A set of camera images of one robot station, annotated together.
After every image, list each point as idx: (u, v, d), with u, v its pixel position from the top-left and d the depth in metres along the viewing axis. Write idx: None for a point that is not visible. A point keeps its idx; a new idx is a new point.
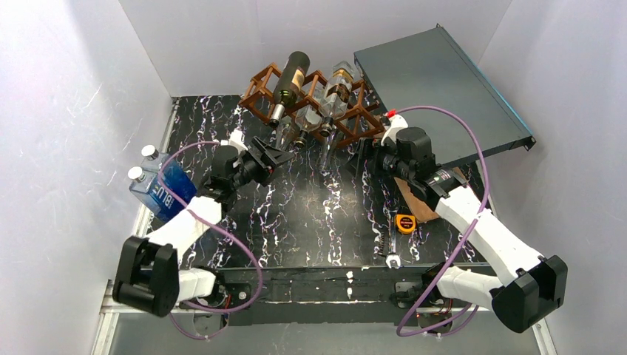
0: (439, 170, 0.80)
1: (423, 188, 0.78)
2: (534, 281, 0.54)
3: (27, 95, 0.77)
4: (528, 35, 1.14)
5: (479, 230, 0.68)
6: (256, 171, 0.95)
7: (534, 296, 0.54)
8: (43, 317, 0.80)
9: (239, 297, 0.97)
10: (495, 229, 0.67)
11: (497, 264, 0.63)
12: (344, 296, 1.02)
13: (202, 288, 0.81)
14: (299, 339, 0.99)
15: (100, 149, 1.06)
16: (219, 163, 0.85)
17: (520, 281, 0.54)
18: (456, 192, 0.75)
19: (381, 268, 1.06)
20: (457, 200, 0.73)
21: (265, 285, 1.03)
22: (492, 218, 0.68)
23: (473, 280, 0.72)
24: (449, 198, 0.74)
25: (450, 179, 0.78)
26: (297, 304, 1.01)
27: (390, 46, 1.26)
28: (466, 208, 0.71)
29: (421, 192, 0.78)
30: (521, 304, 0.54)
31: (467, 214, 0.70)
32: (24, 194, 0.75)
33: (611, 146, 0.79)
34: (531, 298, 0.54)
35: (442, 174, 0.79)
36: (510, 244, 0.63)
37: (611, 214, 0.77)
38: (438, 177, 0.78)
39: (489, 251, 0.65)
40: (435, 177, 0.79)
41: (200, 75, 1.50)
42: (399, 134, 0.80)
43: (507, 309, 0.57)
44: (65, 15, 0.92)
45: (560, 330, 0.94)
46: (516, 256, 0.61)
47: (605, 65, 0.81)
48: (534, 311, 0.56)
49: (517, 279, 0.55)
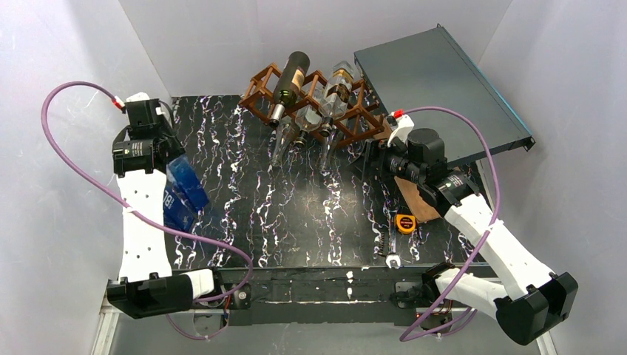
0: (451, 175, 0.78)
1: (432, 192, 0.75)
2: (543, 299, 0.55)
3: (27, 95, 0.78)
4: (528, 35, 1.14)
5: (491, 242, 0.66)
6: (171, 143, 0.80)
7: (544, 313, 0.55)
8: (43, 319, 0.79)
9: (239, 298, 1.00)
10: (506, 241, 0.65)
11: (506, 277, 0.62)
12: (344, 296, 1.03)
13: (205, 284, 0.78)
14: (299, 339, 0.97)
15: (100, 149, 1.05)
16: (137, 109, 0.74)
17: (531, 299, 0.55)
18: (469, 200, 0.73)
19: (382, 268, 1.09)
20: (468, 208, 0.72)
21: (265, 285, 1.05)
22: (503, 228, 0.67)
23: (477, 286, 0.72)
24: (461, 206, 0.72)
25: (463, 186, 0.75)
26: (297, 303, 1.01)
27: (390, 46, 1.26)
28: (478, 217, 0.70)
29: (431, 196, 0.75)
30: (529, 319, 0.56)
31: (479, 223, 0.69)
32: (24, 195, 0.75)
33: (610, 146, 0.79)
34: (540, 315, 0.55)
35: (454, 180, 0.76)
36: (522, 258, 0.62)
37: (612, 217, 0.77)
38: (450, 183, 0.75)
39: (498, 262, 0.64)
40: (446, 182, 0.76)
41: (201, 76, 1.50)
42: (412, 137, 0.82)
43: (513, 321, 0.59)
44: (64, 14, 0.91)
45: (560, 331, 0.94)
46: (527, 271, 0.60)
47: (604, 66, 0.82)
48: (541, 325, 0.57)
49: (529, 296, 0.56)
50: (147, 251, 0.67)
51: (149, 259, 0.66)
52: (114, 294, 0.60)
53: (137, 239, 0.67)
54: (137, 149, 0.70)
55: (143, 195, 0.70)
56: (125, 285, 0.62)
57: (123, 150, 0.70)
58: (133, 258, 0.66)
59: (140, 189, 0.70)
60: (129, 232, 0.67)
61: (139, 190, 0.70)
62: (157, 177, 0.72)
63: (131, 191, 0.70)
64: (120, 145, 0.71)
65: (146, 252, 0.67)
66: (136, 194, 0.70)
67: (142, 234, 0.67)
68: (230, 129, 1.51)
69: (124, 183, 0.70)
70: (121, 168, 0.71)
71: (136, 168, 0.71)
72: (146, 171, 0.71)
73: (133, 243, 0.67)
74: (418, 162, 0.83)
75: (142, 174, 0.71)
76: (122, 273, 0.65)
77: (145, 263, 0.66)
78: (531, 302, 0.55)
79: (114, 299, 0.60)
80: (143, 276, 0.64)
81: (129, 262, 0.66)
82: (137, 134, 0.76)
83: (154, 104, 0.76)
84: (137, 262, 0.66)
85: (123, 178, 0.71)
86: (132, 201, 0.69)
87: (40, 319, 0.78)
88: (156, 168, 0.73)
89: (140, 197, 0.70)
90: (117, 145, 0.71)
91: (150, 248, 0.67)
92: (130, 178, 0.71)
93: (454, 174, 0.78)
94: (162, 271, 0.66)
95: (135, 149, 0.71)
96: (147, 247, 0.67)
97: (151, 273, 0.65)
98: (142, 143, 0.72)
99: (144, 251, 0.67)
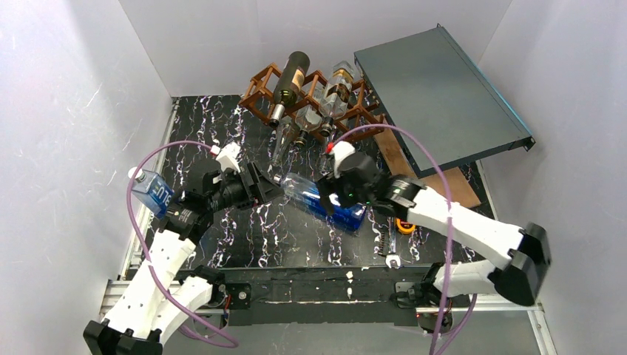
0: (395, 177, 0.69)
1: (388, 205, 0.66)
2: (529, 259, 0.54)
3: (27, 94, 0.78)
4: (529, 34, 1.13)
5: (458, 228, 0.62)
6: (238, 197, 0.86)
7: (532, 271, 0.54)
8: (43, 319, 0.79)
9: (239, 298, 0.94)
10: (469, 219, 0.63)
11: (486, 251, 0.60)
12: (344, 296, 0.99)
13: (202, 298, 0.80)
14: (299, 338, 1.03)
15: (100, 149, 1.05)
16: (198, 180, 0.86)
17: (517, 263, 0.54)
18: (421, 196, 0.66)
19: (382, 268, 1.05)
20: (425, 205, 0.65)
21: (265, 285, 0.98)
22: (462, 208, 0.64)
23: (468, 270, 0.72)
24: (418, 205, 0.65)
25: (410, 184, 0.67)
26: (296, 304, 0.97)
27: (390, 46, 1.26)
28: (437, 209, 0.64)
29: (388, 208, 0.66)
30: (524, 285, 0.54)
31: (437, 214, 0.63)
32: (24, 194, 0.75)
33: (610, 145, 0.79)
34: (529, 274, 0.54)
35: (400, 182, 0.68)
36: (490, 228, 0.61)
37: (611, 216, 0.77)
38: (398, 187, 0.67)
39: (472, 241, 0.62)
40: (394, 188, 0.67)
41: (201, 76, 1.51)
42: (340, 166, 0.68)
43: (513, 291, 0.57)
44: (63, 14, 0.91)
45: (559, 332, 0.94)
46: (500, 238, 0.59)
47: (604, 65, 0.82)
48: (536, 282, 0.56)
49: (514, 262, 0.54)
50: (138, 305, 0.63)
51: (136, 315, 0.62)
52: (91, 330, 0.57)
53: (138, 291, 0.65)
54: (185, 214, 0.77)
55: (165, 255, 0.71)
56: (102, 327, 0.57)
57: (174, 211, 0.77)
58: (124, 308, 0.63)
59: (167, 249, 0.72)
60: (135, 283, 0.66)
61: (165, 249, 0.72)
62: (184, 246, 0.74)
63: (157, 249, 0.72)
64: (173, 206, 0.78)
65: (137, 306, 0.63)
66: (160, 253, 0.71)
67: (144, 288, 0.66)
68: (230, 130, 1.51)
69: (159, 239, 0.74)
70: (164, 223, 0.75)
71: (173, 231, 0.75)
72: (180, 237, 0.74)
73: (133, 293, 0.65)
74: (350, 186, 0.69)
75: (177, 238, 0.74)
76: (109, 315, 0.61)
77: (131, 316, 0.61)
78: (525, 272, 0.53)
79: (86, 337, 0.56)
80: (120, 328, 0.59)
81: (118, 308, 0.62)
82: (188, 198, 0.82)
83: (211, 175, 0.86)
84: (123, 311, 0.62)
85: (161, 233, 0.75)
86: (154, 257, 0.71)
87: (41, 319, 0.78)
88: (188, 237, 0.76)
89: (162, 257, 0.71)
90: (171, 206, 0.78)
91: (142, 305, 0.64)
92: (164, 237, 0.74)
93: (396, 177, 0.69)
94: (138, 332, 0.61)
95: (183, 214, 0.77)
96: (141, 302, 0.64)
97: (128, 329, 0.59)
98: (190, 212, 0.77)
99: (135, 305, 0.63)
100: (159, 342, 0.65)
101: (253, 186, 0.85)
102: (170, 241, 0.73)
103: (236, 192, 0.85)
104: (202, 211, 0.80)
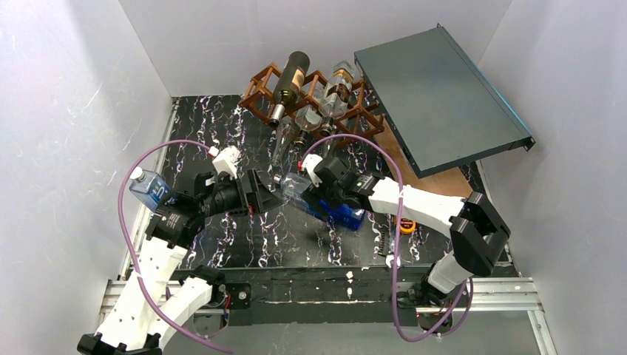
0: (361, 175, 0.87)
1: (354, 198, 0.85)
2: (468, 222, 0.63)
3: (26, 94, 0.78)
4: (528, 34, 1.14)
5: (409, 205, 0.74)
6: (232, 203, 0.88)
7: (474, 232, 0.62)
8: (43, 319, 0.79)
9: (239, 298, 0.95)
10: (418, 197, 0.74)
11: (436, 222, 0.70)
12: (344, 296, 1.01)
13: (202, 299, 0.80)
14: (299, 339, 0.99)
15: (100, 149, 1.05)
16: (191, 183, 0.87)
17: (456, 226, 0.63)
18: (379, 186, 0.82)
19: (381, 268, 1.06)
20: (381, 192, 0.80)
21: (265, 285, 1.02)
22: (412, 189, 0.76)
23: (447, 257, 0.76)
24: (375, 194, 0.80)
25: (372, 179, 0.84)
26: (297, 304, 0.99)
27: (390, 46, 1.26)
28: (390, 194, 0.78)
29: (354, 202, 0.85)
30: (470, 246, 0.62)
31: (391, 197, 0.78)
32: (24, 194, 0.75)
33: (610, 146, 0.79)
34: (471, 235, 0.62)
35: (364, 178, 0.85)
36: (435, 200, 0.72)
37: (611, 216, 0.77)
38: (361, 183, 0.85)
39: (423, 216, 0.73)
40: (358, 183, 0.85)
41: (201, 76, 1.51)
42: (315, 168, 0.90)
43: (469, 258, 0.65)
44: (63, 14, 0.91)
45: (559, 331, 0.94)
46: (444, 208, 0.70)
47: (604, 65, 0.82)
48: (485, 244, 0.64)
49: (455, 225, 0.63)
50: (129, 318, 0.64)
51: (127, 328, 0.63)
52: (83, 345, 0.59)
53: (129, 303, 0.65)
54: (173, 218, 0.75)
55: (154, 264, 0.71)
56: (95, 341, 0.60)
57: (163, 216, 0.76)
58: (116, 320, 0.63)
59: (156, 258, 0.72)
60: (126, 294, 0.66)
61: (154, 258, 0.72)
62: (174, 254, 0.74)
63: (146, 258, 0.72)
64: (162, 209, 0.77)
65: (129, 319, 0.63)
66: (149, 262, 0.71)
67: (134, 299, 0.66)
68: (230, 130, 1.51)
69: (148, 248, 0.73)
70: (151, 230, 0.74)
71: (161, 239, 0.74)
72: (168, 245, 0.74)
73: (124, 305, 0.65)
74: (328, 186, 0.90)
75: (164, 246, 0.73)
76: (101, 328, 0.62)
77: (123, 330, 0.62)
78: (464, 233, 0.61)
79: (80, 350, 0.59)
80: (113, 342, 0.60)
81: (110, 321, 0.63)
82: (179, 202, 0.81)
83: (205, 177, 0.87)
84: (115, 324, 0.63)
85: (150, 240, 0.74)
86: (143, 266, 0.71)
87: (40, 319, 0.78)
88: (177, 244, 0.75)
89: (151, 265, 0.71)
90: (160, 210, 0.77)
91: (134, 317, 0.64)
92: (153, 245, 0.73)
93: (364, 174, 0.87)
94: (131, 345, 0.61)
95: (172, 219, 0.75)
96: (132, 315, 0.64)
97: (120, 343, 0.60)
98: (180, 216, 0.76)
99: (127, 317, 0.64)
100: (158, 346, 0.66)
101: (252, 194, 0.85)
102: (159, 249, 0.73)
103: (228, 198, 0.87)
104: (192, 214, 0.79)
